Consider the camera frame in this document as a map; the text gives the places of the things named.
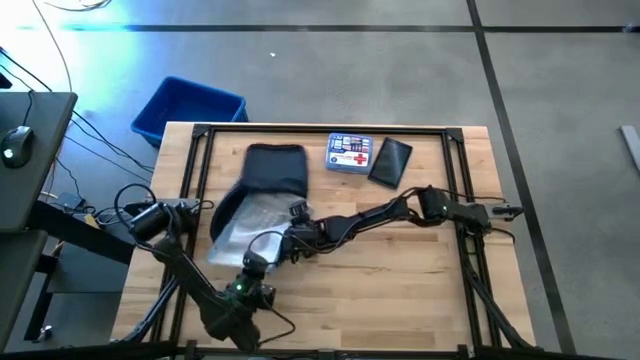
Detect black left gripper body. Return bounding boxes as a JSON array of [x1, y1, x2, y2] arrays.
[[227, 272, 277, 312]]

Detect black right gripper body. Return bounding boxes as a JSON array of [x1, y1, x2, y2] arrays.
[[279, 222, 327, 265]]

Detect white mesh pouch blue zipper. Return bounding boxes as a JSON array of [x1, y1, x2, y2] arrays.
[[206, 192, 304, 274]]

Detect dark blue backpack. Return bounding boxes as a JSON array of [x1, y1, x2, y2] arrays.
[[208, 143, 310, 244]]

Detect blue first aid kit box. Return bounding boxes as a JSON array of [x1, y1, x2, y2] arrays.
[[325, 131, 374, 176]]

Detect black wallet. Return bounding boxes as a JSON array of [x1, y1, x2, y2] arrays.
[[367, 136, 415, 192]]

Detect blue plastic bin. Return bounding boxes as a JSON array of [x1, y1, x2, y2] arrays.
[[130, 75, 250, 150]]

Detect black power adapter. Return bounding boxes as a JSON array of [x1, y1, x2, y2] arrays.
[[55, 192, 87, 212]]

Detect black desk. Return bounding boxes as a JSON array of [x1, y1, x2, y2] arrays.
[[0, 91, 136, 351]]

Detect black computer mouse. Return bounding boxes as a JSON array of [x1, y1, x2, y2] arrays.
[[0, 124, 36, 170]]

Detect grey metal bar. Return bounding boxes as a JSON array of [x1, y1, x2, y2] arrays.
[[619, 124, 640, 176]]

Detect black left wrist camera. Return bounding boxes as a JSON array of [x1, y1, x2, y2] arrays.
[[243, 251, 270, 275]]

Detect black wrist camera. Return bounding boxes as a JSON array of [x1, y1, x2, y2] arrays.
[[288, 198, 310, 219], [243, 251, 270, 275]]

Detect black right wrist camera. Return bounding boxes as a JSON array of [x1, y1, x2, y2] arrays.
[[288, 198, 310, 219]]

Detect black camera cable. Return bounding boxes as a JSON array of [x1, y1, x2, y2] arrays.
[[246, 229, 289, 259]]

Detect black aluminium table frame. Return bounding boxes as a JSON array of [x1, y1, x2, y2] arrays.
[[119, 122, 539, 360]]

